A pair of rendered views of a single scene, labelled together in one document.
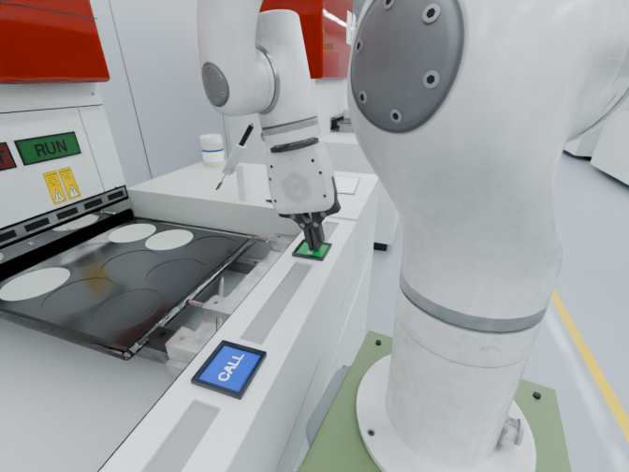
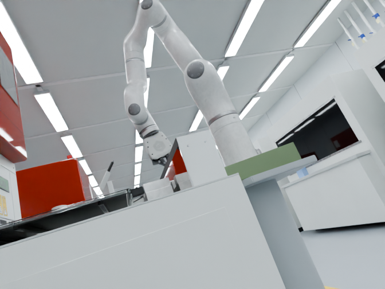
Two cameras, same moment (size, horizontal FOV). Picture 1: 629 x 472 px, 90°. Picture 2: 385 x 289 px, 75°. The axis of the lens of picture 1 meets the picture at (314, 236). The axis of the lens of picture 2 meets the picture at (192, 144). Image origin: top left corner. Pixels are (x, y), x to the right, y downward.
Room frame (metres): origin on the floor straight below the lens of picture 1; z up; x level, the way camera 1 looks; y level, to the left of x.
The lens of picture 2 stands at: (-0.38, 0.51, 0.74)
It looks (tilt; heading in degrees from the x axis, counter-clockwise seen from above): 17 degrees up; 322
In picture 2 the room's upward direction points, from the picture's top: 20 degrees counter-clockwise
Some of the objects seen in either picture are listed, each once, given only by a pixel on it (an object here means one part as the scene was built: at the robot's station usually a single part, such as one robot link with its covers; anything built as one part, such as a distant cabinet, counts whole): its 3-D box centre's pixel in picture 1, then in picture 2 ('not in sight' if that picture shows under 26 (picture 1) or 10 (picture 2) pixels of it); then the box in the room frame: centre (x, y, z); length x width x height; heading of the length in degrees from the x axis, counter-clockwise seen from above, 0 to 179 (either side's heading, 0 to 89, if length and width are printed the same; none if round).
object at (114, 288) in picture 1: (131, 263); (74, 218); (0.53, 0.37, 0.90); 0.34 x 0.34 x 0.01; 71
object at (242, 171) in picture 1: (236, 170); (106, 186); (0.73, 0.18, 1.03); 0.06 x 0.04 x 0.13; 71
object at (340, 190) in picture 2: not in sight; (333, 158); (1.61, -3.63, 1.00); 1.80 x 1.08 x 2.00; 161
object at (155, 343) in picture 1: (164, 338); (137, 191); (0.33, 0.22, 0.90); 0.04 x 0.02 x 0.03; 71
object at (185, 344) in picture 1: (198, 348); (156, 186); (0.31, 0.16, 0.89); 0.08 x 0.03 x 0.03; 71
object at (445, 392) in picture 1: (450, 360); (234, 144); (0.23, -0.14, 0.97); 0.19 x 0.19 x 0.18
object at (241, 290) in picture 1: (255, 298); (154, 203); (0.46, 0.11, 0.87); 0.36 x 0.08 x 0.03; 161
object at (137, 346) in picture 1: (208, 281); (129, 201); (0.47, 0.20, 0.90); 0.38 x 0.01 x 0.01; 161
